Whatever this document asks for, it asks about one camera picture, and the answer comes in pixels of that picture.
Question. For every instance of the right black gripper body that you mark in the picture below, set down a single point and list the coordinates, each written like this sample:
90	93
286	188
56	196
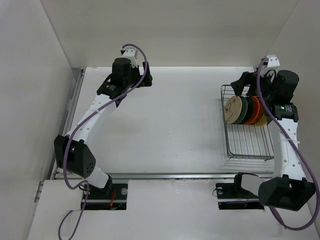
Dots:
265	86

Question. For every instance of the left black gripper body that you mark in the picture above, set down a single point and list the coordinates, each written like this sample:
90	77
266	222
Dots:
135	76

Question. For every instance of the orange plate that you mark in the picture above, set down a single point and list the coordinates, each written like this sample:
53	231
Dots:
256	112

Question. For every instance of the black plate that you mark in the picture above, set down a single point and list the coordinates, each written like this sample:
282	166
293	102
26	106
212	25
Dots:
250	109

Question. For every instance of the cream floral plate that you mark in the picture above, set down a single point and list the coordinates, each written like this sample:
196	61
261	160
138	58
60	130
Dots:
232	109

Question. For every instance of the blue patterned plate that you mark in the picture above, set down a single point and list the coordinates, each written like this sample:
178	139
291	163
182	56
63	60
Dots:
244	109

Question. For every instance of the yellow black-rimmed plate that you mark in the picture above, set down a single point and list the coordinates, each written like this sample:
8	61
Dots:
261	119

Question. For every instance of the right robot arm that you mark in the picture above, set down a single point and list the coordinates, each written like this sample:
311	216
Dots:
266	100

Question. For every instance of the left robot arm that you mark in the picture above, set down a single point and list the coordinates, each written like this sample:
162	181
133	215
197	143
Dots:
72	151

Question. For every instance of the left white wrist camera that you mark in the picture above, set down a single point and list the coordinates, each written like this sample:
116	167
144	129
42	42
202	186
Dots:
132	55

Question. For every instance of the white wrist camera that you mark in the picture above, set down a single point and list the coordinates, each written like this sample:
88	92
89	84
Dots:
132	55
272	61

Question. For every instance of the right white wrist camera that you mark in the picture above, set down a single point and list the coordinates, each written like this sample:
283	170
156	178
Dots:
272	61

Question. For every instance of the grey wire dish rack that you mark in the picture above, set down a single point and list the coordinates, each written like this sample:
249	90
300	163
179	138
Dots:
245	141

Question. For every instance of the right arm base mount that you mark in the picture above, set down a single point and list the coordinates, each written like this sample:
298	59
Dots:
231	197

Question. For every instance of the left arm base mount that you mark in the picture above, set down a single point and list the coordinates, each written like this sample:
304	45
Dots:
113	200

